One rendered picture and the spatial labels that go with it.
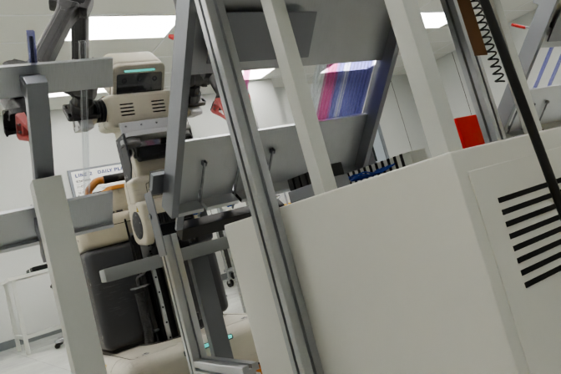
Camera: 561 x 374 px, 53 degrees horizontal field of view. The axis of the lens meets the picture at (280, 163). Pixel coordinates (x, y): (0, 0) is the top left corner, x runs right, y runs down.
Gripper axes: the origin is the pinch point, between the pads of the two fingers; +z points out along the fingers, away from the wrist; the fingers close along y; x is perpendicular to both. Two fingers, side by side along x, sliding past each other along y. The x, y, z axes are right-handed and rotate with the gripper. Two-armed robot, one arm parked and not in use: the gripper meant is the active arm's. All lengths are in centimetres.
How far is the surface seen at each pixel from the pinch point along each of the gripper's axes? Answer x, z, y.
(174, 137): 1.2, 9.0, 28.9
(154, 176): 14.7, 5.5, 26.0
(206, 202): 23.8, 11.0, 39.2
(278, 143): 11, 9, 63
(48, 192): 4.8, 13.4, -2.8
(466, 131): 12, 27, 130
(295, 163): 20, 10, 70
